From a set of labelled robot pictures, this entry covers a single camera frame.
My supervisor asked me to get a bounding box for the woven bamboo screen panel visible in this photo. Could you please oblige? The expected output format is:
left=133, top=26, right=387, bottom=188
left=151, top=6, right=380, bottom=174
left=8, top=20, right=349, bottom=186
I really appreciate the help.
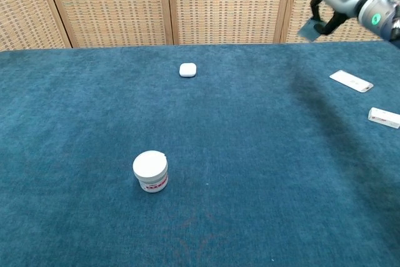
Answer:
left=33, top=0, right=174, bottom=49
left=0, top=0, right=73, bottom=52
left=157, top=0, right=295, bottom=46
left=274, top=0, right=400, bottom=44

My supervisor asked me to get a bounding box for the white flat rectangular device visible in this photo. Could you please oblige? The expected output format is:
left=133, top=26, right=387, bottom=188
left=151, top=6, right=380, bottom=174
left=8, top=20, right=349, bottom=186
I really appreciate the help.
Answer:
left=329, top=69, right=374, bottom=94

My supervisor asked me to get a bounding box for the small white oblong box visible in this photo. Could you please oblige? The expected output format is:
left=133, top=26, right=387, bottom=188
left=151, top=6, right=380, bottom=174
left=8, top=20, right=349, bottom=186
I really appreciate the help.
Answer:
left=367, top=107, right=400, bottom=129

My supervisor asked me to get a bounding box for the white earbud case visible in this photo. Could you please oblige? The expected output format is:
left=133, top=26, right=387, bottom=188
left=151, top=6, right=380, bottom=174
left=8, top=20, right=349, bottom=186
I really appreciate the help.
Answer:
left=179, top=63, right=198, bottom=78

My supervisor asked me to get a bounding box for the blue carpet table mat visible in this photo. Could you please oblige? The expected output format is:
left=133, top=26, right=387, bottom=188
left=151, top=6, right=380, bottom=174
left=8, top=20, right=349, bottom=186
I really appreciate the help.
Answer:
left=0, top=40, right=400, bottom=267

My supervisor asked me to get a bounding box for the white round lidded jar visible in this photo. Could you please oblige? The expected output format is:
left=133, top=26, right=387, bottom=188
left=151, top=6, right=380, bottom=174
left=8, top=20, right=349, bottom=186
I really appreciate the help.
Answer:
left=132, top=150, right=169, bottom=193

